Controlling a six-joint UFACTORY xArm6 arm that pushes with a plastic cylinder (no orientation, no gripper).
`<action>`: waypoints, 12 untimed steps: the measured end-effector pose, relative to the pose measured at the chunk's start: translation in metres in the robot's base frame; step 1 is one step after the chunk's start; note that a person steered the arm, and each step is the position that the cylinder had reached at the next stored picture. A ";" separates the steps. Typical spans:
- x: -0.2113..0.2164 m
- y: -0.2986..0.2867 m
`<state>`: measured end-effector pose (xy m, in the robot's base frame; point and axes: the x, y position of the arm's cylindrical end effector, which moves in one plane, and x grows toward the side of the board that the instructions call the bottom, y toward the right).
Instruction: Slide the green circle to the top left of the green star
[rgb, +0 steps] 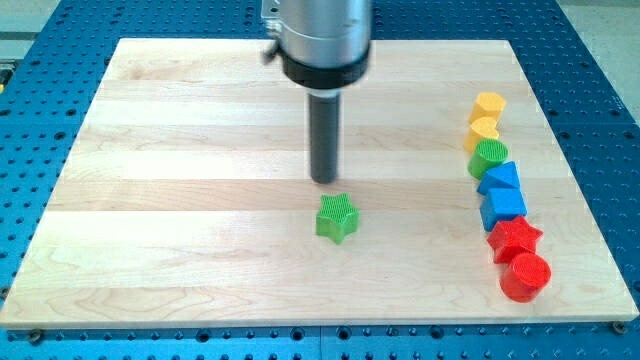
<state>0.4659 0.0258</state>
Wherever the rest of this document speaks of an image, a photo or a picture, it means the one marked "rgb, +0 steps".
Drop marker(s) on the red cylinder block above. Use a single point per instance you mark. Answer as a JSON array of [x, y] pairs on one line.
[[524, 278]]

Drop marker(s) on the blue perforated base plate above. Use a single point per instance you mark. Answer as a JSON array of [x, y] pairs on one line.
[[51, 90]]

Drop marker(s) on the yellow heart block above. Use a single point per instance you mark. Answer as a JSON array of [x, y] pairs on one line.
[[480, 129]]

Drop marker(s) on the blue cube block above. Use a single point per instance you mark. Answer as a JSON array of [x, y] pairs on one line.
[[501, 204]]

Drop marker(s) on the yellow hexagon block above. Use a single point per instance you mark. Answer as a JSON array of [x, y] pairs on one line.
[[487, 104]]

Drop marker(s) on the green cylinder block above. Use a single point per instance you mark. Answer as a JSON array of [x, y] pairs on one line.
[[488, 153]]

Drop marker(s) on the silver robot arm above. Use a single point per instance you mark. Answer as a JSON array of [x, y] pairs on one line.
[[323, 45]]

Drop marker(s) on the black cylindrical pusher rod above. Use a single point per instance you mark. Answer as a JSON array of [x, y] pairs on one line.
[[324, 116]]

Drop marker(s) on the red star block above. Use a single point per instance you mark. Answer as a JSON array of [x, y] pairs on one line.
[[510, 238]]

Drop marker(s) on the blue triangle block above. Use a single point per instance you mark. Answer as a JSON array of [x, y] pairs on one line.
[[502, 176]]

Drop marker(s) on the green star block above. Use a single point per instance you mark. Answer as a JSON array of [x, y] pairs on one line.
[[336, 218]]

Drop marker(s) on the light wooden board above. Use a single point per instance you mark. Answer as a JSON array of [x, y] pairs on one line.
[[186, 199]]

